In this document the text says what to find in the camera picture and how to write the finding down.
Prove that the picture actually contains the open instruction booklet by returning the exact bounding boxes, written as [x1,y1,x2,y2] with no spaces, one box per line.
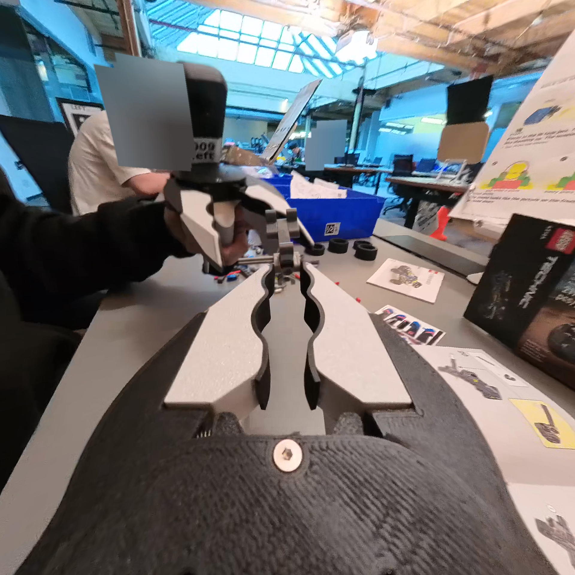
[412,345,575,575]

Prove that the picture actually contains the papers in bin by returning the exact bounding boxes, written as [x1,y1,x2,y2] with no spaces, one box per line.
[289,170,349,200]

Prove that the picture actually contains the framed printed tag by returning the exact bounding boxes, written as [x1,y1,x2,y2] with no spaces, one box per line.
[55,96,105,136]

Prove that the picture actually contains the large standing instruction sheet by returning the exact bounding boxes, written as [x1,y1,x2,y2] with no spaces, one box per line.
[448,41,575,227]

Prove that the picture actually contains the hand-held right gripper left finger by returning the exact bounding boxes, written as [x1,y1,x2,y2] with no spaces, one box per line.
[163,264,276,411]

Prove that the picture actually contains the tilted display board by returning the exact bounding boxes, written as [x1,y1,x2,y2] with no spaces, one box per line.
[260,78,323,164]

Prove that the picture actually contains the blue plastic bin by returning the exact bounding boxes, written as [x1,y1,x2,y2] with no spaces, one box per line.
[269,174,388,244]

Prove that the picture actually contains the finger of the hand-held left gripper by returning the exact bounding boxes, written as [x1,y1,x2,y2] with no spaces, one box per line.
[241,181,316,249]
[163,179,225,274]

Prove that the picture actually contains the black monitor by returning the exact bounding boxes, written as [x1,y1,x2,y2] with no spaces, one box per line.
[446,75,494,127]

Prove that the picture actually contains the person's left forearm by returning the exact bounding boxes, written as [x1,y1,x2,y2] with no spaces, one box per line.
[0,177,196,326]

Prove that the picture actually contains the small white instruction leaflet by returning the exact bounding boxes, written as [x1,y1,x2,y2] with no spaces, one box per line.
[366,258,446,305]

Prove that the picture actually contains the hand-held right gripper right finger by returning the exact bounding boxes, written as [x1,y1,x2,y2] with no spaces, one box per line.
[299,262,414,410]

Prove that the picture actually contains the grey lego arm assembly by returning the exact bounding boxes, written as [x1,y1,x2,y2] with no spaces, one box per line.
[237,208,311,290]

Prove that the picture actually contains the black office chair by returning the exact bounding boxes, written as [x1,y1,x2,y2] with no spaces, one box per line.
[0,114,76,214]

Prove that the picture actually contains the tan chair back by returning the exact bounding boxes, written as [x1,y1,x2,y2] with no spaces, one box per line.
[437,121,491,166]

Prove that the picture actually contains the black lego box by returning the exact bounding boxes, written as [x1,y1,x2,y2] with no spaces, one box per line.
[463,213,575,391]

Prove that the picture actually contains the red blue lego pieces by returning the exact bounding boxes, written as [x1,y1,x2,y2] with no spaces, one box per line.
[214,264,259,285]

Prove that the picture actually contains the person's left hand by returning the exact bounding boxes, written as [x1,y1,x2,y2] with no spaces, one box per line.
[163,206,251,269]

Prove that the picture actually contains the orange plastic object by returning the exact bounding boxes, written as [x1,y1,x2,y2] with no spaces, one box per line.
[428,205,453,242]

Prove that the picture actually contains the background office desk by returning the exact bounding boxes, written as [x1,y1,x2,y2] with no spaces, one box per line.
[384,175,473,231]

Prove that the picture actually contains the lego sticker sheet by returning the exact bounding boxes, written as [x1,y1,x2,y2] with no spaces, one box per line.
[374,305,446,347]

